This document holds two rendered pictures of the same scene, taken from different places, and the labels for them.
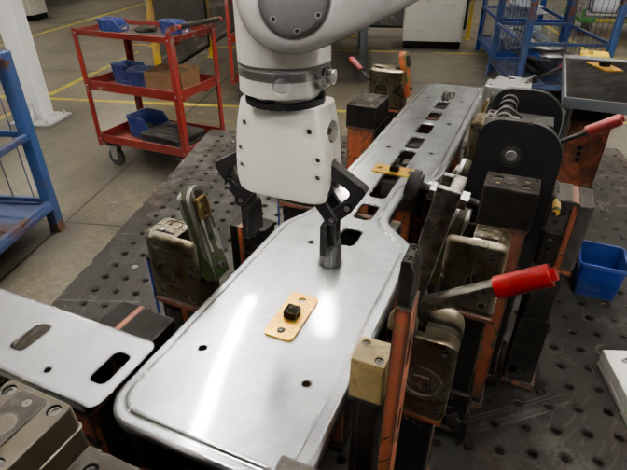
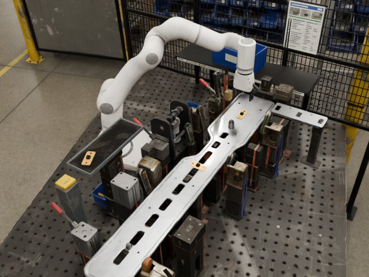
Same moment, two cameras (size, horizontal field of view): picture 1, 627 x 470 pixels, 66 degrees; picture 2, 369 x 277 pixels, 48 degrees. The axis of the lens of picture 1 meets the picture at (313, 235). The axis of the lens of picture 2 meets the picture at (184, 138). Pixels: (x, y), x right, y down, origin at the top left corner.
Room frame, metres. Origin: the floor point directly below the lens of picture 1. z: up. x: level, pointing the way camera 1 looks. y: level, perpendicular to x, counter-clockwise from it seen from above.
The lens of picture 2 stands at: (2.28, 0.03, 2.36)
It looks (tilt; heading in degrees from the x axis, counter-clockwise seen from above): 40 degrees down; 190
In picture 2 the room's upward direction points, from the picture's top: 2 degrees counter-clockwise
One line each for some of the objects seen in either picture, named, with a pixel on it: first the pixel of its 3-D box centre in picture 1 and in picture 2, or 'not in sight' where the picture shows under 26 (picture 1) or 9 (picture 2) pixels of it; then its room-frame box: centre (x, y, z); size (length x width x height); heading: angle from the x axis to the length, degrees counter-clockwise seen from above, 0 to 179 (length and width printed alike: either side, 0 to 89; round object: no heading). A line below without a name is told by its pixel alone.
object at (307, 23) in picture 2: not in sight; (303, 27); (-0.01, 0.34, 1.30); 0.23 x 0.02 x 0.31; 66
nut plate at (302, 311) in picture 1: (292, 312); (241, 113); (0.46, 0.03, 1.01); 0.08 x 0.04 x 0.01; 156
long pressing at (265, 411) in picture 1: (393, 169); (197, 169); (0.90, -0.16, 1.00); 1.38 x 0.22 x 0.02; 156
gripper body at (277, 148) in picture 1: (286, 141); (244, 78); (0.45, 0.03, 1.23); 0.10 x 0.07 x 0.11; 66
